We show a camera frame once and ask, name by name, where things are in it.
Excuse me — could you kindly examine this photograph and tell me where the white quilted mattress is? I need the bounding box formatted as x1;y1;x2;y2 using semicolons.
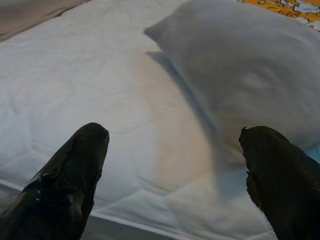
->
0;0;320;240

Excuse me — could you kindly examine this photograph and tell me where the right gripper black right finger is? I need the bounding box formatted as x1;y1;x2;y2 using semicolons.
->
238;125;320;240

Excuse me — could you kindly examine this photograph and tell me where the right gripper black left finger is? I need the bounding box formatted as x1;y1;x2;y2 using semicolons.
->
0;122;110;240

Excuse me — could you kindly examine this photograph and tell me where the grey plush pillow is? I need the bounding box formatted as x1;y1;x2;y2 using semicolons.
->
143;0;320;161

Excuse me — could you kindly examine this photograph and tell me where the yellow cartoon egg quilt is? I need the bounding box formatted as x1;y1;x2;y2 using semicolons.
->
243;0;320;26

